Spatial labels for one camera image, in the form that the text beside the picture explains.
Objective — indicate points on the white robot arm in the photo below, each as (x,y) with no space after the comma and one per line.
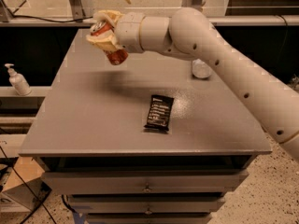
(189,35)

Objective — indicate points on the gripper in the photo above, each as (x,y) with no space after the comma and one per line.
(130,32)

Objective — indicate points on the middle grey drawer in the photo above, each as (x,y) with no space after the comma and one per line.
(146,204)

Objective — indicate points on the white pump soap bottle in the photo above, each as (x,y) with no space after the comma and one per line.
(17,80)

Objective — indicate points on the red coke can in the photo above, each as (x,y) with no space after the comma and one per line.
(114,57)

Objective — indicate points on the bottom grey drawer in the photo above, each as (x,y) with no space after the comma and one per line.
(179,218)

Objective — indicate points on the black snack bar packet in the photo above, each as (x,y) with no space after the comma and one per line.
(159,112)

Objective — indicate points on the grey drawer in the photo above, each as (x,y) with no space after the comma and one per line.
(179,218)
(146,204)
(145,182)

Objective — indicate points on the cardboard box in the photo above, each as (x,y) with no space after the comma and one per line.
(22,186)

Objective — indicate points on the clear plastic water bottle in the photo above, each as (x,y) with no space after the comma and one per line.
(200,69)

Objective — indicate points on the top grey drawer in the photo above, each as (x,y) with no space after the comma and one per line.
(145,182)

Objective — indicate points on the grey drawer cabinet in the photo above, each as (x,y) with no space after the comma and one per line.
(93,117)

